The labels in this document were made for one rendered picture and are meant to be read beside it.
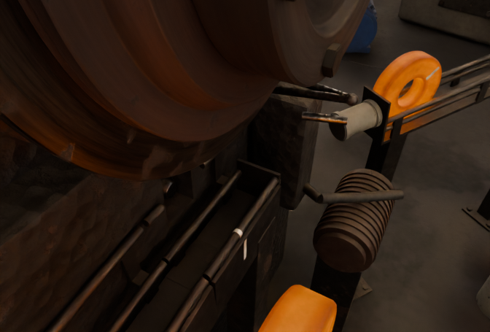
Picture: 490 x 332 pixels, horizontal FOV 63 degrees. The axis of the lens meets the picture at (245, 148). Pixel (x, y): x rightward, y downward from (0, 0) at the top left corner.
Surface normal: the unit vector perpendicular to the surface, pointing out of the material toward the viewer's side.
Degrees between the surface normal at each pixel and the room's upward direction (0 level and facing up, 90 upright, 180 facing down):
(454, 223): 0
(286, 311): 18
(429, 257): 0
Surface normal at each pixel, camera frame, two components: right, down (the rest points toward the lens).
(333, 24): 0.36, -0.62
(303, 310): 0.19, -0.93
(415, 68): 0.43, 0.58
